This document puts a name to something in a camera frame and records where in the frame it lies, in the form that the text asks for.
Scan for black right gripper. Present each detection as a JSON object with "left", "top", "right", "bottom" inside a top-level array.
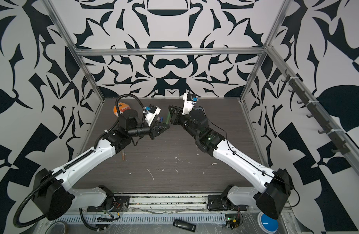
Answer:
[{"left": 169, "top": 107, "right": 201, "bottom": 143}]

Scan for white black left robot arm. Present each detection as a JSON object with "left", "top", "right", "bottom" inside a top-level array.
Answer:
[{"left": 13, "top": 94, "right": 170, "bottom": 228}]

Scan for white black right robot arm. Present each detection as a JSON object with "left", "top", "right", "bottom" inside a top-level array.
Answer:
[{"left": 169, "top": 105, "right": 295, "bottom": 219}]

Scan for orange shark plush toy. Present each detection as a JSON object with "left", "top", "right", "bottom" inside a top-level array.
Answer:
[{"left": 113, "top": 102, "right": 131, "bottom": 116}]

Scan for black remote device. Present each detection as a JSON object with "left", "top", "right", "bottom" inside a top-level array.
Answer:
[{"left": 173, "top": 219, "right": 196, "bottom": 233}]

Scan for clear tape roll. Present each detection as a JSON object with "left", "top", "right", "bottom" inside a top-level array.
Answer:
[{"left": 45, "top": 221, "right": 69, "bottom": 234}]

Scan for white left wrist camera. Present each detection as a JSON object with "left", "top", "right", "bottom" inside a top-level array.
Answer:
[{"left": 144, "top": 105, "right": 161, "bottom": 127}]

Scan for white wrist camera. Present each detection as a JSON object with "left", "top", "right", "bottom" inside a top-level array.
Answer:
[
  {"left": 144, "top": 105, "right": 161, "bottom": 127},
  {"left": 182, "top": 93, "right": 198, "bottom": 115}
]

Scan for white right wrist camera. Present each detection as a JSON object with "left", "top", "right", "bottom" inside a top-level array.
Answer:
[{"left": 182, "top": 93, "right": 198, "bottom": 115}]

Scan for grey slotted cable duct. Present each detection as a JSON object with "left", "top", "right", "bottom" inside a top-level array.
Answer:
[{"left": 52, "top": 213, "right": 227, "bottom": 225}]

